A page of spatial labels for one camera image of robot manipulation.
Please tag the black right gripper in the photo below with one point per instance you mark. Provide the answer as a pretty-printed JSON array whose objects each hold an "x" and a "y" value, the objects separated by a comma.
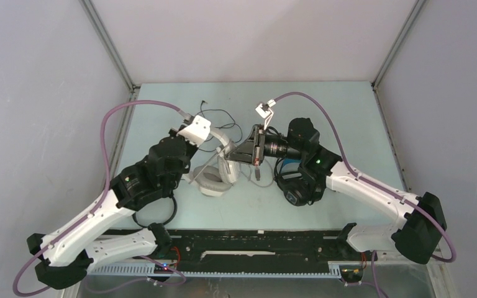
[{"x": 248, "y": 148}]

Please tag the white grey gaming headset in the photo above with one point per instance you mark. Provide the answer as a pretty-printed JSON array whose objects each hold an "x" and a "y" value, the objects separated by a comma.
[{"x": 218, "y": 174}]

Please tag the black blue gaming headset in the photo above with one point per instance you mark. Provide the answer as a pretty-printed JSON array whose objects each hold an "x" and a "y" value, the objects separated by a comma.
[{"x": 297, "y": 190}]

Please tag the small black on-ear headphones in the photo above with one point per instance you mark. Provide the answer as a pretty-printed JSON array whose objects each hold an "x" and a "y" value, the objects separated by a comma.
[{"x": 161, "y": 212}]

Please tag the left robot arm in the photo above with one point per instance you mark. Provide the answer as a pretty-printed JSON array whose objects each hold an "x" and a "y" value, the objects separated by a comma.
[{"x": 68, "y": 255}]

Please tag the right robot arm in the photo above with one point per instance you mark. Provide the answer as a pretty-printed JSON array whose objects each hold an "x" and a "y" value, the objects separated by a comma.
[{"x": 417, "y": 222}]

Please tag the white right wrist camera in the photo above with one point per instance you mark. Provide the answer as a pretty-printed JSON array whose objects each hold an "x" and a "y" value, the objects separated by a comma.
[{"x": 264, "y": 110}]

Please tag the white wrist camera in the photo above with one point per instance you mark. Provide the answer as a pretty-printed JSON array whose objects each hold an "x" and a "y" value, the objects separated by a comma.
[
  {"x": 197, "y": 129},
  {"x": 264, "y": 110}
]

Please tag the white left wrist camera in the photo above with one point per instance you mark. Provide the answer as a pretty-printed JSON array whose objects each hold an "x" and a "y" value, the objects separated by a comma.
[{"x": 197, "y": 129}]

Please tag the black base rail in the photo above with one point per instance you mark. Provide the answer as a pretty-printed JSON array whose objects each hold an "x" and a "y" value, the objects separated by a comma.
[{"x": 231, "y": 251}]

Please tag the white slotted cable duct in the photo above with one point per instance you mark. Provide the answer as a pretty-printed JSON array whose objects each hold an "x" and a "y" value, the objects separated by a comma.
[{"x": 152, "y": 270}]

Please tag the aluminium corner frame post left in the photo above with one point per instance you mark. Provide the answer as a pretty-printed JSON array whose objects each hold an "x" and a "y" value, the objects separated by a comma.
[{"x": 108, "y": 43}]

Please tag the aluminium corner frame post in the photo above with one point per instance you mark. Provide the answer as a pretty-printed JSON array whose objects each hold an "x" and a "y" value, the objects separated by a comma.
[
  {"x": 108, "y": 43},
  {"x": 403, "y": 34}
]

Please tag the aluminium corner frame post right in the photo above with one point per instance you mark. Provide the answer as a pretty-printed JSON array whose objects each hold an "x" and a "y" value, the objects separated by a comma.
[{"x": 403, "y": 34}]

